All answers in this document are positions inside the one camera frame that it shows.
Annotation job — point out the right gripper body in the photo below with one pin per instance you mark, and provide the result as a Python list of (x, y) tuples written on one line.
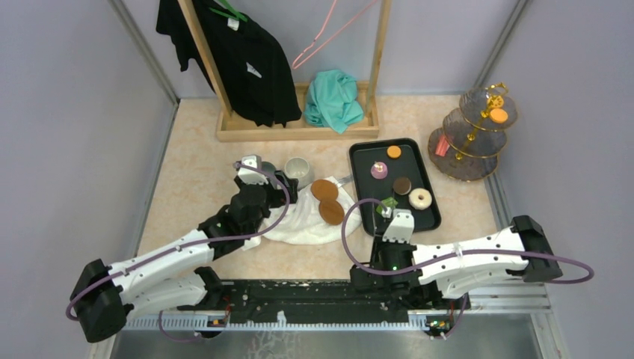
[(380, 244)]

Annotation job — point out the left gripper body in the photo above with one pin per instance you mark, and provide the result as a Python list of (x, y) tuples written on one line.
[(275, 198)]

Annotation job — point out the green cake slice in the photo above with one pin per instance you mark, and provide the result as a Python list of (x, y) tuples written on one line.
[(387, 207)]

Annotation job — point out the red cake slice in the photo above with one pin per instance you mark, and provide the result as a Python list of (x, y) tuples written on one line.
[(442, 146)]

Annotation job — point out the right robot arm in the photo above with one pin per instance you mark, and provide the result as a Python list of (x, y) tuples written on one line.
[(454, 269)]

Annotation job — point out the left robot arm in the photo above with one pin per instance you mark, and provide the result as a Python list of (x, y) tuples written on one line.
[(177, 276)]

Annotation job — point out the grey-blue ceramic mug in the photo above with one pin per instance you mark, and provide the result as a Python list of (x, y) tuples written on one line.
[(269, 169)]

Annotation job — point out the white speckled mug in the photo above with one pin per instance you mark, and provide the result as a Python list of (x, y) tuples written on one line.
[(300, 169)]

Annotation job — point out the white towel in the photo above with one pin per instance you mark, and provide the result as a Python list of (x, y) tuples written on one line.
[(303, 225)]

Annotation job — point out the white glazed donut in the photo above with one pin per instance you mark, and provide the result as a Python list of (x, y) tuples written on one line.
[(420, 198)]

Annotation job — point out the upper wooden coaster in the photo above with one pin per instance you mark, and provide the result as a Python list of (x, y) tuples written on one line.
[(323, 189)]

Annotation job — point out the wooden coaster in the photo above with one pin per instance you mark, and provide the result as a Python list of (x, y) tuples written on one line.
[(323, 189), (331, 212)]

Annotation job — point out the chocolate biscuit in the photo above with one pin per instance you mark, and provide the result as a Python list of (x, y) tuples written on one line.
[(402, 186)]

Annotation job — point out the lower wooden coaster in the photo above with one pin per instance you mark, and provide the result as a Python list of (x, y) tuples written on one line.
[(331, 212)]

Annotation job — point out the black baking tray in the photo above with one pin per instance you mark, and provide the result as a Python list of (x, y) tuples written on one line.
[(363, 155)]

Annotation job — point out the pink cupcake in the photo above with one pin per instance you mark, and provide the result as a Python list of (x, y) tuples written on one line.
[(379, 170)]

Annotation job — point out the orange biscuit on tray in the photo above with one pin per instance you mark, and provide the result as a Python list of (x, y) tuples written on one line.
[(394, 152)]

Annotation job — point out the teal cloth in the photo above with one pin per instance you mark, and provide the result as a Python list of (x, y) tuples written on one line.
[(331, 101)]

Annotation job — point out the wooden clothes rack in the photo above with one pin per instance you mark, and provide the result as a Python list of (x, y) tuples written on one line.
[(232, 127)]

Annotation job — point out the three-tier glass stand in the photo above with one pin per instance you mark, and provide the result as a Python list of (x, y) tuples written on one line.
[(475, 141)]

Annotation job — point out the black t-shirt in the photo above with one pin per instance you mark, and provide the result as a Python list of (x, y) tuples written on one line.
[(253, 68)]

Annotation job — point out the orange macaron on stand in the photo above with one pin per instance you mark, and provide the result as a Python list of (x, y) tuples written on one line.
[(498, 115)]

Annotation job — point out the green hanger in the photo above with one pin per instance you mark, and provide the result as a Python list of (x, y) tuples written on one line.
[(224, 8)]

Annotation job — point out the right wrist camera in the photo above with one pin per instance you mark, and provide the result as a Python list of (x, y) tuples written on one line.
[(400, 228)]

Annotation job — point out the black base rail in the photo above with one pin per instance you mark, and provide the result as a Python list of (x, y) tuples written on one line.
[(320, 302)]

